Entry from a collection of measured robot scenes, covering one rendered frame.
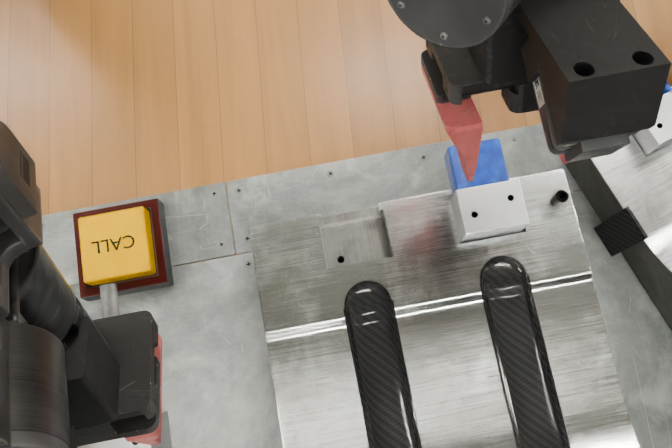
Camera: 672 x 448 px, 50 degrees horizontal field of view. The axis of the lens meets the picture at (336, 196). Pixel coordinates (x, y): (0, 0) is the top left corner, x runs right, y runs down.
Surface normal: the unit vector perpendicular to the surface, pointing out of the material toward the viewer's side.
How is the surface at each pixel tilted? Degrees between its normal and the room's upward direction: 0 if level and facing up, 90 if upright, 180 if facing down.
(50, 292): 82
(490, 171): 0
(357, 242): 0
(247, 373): 0
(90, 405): 63
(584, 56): 30
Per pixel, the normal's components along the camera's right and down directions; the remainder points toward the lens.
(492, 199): -0.03, -0.25
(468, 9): -0.54, 0.65
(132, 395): -0.10, -0.66
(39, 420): 0.72, -0.61
